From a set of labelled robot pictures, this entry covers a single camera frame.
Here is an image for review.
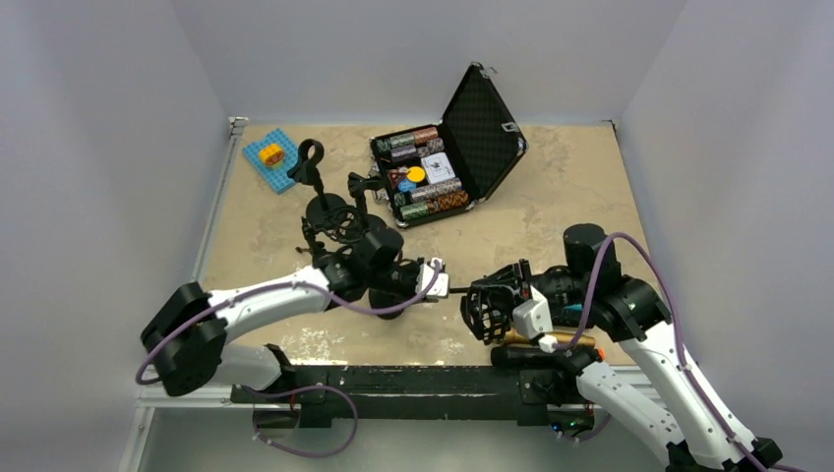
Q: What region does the black microphone orange end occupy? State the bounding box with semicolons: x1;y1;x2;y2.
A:
490;345;605;372

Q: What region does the black front mounting rail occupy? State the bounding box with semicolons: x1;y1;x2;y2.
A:
230;366;582;428

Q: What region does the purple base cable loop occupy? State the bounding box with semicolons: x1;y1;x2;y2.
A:
234;383;360;458

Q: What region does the gold microphone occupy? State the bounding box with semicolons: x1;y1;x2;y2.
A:
500;328;596;347

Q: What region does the black round-base mic stand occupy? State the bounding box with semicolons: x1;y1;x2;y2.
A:
287;139;346;227

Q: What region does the red triangular token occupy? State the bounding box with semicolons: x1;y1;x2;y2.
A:
387;167;410;190

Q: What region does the shock-mount round-base stand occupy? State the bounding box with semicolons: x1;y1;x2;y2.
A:
368;262;521;344

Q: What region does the blue building baseplate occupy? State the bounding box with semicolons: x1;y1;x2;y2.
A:
242;128;299;195

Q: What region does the yellow dealer chip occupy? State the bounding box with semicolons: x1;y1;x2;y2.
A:
406;166;426;184

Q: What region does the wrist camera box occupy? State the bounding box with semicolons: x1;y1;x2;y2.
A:
418;258;450;301
512;287;559;354

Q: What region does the yellow orange toy brick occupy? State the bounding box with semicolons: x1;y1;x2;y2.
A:
258;143;285;168

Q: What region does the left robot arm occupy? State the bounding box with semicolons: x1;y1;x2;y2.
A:
135;228;449;402

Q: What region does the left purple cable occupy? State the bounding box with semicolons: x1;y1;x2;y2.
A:
135;260;445;386

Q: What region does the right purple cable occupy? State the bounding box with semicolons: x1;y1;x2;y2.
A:
554;232;809;472

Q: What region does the black tripod mic stand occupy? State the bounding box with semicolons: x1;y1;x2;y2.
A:
294;205;366;262

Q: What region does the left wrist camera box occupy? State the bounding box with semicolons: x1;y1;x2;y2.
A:
418;258;450;301

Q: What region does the white playing card deck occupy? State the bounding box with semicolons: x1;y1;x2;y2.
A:
421;152;456;184

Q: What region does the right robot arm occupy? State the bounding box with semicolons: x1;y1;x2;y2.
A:
511;223;783;471

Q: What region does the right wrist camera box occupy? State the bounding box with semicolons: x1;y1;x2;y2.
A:
512;287;559;354

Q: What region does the black poker chip case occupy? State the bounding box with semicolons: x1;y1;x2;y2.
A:
369;62;529;228

